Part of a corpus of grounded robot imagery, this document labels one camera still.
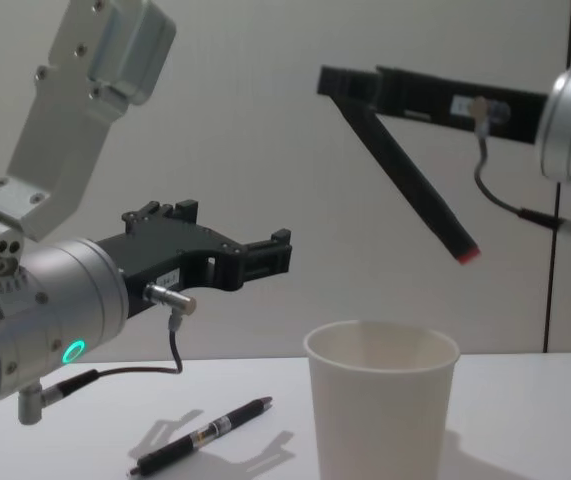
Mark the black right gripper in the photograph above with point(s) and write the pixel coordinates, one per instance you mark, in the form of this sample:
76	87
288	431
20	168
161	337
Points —
415	95

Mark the black pen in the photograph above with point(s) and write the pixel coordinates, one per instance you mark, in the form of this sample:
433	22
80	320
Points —
200	436

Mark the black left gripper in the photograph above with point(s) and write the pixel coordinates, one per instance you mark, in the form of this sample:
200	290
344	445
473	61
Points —
175	250

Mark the white paper cup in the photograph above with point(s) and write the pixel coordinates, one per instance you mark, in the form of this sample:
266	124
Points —
380	400

